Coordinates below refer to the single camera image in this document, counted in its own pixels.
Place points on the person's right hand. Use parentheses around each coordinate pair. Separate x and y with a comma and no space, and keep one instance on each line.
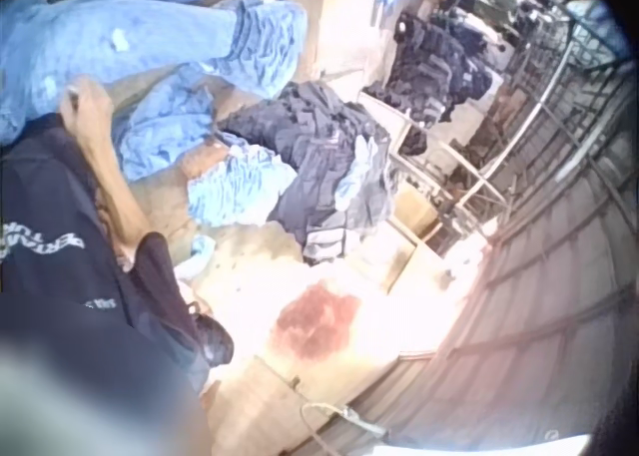
(87,109)

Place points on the person's right fingers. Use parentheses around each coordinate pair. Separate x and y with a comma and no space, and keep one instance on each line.
(80,89)

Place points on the large light blue jeans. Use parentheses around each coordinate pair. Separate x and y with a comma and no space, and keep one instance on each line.
(125,37)

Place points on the crumpled light blue jeans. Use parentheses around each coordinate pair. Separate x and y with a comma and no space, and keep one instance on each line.
(160,127)

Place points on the folded light blue jeans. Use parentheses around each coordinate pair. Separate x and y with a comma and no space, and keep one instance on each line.
(234,189)

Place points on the small light blue cloth scrap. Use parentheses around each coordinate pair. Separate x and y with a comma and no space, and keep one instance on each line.
(199,256)

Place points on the heap of dark blue jeans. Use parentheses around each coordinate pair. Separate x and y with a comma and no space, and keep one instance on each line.
(319,146)

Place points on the light wooden board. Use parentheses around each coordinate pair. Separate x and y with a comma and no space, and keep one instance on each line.
(414,221)

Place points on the rack of dark garments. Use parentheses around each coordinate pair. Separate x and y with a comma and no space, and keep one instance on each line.
(444,62)

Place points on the metal bar gate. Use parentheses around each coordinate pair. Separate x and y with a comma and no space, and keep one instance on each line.
(564,67)

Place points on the white metal frame table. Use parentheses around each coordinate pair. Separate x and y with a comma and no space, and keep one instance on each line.
(479,171)

